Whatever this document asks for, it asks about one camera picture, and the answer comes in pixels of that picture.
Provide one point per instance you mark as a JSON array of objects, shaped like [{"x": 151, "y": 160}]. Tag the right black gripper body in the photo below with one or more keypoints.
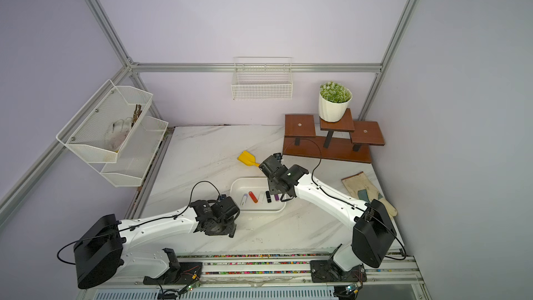
[{"x": 275, "y": 188}]

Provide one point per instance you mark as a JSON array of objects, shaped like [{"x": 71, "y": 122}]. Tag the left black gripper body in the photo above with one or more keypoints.
[{"x": 225, "y": 226}]

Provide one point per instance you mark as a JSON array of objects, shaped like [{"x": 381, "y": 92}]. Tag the red usb drive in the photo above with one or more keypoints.
[{"x": 253, "y": 197}]

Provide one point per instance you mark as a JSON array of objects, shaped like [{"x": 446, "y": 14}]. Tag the white lilac usb drive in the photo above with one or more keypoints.
[{"x": 244, "y": 200}]

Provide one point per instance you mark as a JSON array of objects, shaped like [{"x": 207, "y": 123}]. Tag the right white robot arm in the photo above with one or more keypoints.
[{"x": 373, "y": 232}]

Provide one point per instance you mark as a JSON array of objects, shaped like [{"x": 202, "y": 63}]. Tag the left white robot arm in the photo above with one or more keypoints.
[{"x": 131, "y": 247}]

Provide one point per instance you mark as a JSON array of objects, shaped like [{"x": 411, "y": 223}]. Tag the white storage box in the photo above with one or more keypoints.
[{"x": 256, "y": 185}]

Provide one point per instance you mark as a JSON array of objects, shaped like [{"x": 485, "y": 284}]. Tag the yellow toy shovel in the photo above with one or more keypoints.
[{"x": 248, "y": 159}]

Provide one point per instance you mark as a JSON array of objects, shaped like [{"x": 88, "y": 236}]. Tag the brown wooden step shelf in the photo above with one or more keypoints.
[{"x": 346, "y": 140}]

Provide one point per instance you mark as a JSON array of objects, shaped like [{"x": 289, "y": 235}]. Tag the beige work glove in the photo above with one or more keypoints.
[{"x": 361, "y": 187}]

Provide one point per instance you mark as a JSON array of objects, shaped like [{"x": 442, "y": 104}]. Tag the white pot green plant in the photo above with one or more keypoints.
[{"x": 333, "y": 101}]

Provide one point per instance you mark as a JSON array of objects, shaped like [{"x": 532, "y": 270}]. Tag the clear plastic bag in rack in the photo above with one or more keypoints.
[{"x": 117, "y": 133}]

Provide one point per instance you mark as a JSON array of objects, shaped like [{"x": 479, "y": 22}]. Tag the white mesh two-tier rack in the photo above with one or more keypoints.
[{"x": 83, "y": 135}]

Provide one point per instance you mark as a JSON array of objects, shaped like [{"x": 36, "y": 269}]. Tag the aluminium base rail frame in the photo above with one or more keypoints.
[{"x": 272, "y": 276}]

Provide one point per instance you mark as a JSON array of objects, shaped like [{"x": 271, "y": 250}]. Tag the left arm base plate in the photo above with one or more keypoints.
[{"x": 187, "y": 274}]

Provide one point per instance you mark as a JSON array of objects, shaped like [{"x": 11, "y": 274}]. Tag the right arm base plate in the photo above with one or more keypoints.
[{"x": 327, "y": 271}]

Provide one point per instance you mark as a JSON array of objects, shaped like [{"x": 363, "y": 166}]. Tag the white wire wall basket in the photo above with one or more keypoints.
[{"x": 262, "y": 78}]

